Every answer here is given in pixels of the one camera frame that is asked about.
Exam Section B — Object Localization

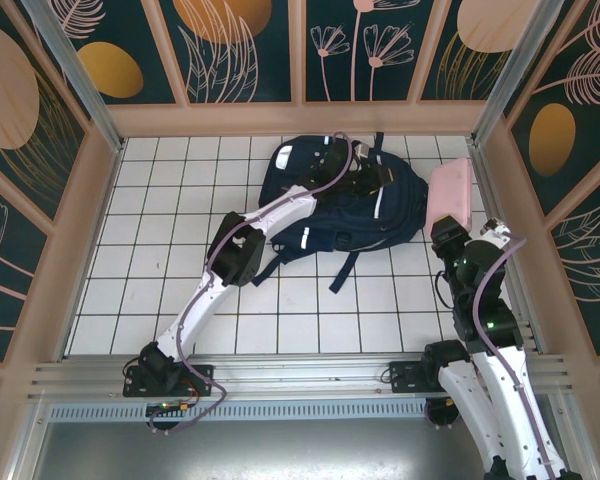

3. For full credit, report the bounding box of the navy blue backpack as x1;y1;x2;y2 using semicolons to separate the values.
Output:
252;132;431;296

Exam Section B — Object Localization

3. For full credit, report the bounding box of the pink pencil case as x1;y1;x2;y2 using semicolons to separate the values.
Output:
424;157;475;235

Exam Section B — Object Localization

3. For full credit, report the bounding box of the grey metal sheet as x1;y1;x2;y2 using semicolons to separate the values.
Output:
27;419;599;480

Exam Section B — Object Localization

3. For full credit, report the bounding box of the small controller board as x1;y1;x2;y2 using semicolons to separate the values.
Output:
146;399;202;417

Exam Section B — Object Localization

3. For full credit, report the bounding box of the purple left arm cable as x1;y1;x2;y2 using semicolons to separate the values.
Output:
147;130;357;437

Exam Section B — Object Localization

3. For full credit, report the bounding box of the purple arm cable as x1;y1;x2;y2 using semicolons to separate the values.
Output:
147;130;357;437
424;234;555;480

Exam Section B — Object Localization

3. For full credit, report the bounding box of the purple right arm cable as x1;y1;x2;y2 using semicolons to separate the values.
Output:
424;234;555;480

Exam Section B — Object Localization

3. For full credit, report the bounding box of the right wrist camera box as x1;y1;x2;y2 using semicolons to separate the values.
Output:
478;217;515;247

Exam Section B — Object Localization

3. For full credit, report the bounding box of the aluminium side rail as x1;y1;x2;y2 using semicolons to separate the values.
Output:
53;139;127;362
468;140;549;359

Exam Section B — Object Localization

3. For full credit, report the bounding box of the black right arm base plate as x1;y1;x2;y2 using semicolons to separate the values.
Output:
388;359;474;401

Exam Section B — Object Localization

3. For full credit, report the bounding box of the aluminium corner post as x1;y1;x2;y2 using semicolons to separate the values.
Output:
22;0;127;154
468;0;567;147

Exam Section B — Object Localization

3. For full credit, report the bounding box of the long aluminium mounting rail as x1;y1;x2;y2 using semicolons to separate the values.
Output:
27;352;574;401

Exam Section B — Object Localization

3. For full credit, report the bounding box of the slotted grey cable duct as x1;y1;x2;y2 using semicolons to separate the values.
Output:
47;402;474;424

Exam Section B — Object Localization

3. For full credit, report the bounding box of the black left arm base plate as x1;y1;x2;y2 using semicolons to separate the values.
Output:
122;363;216;399

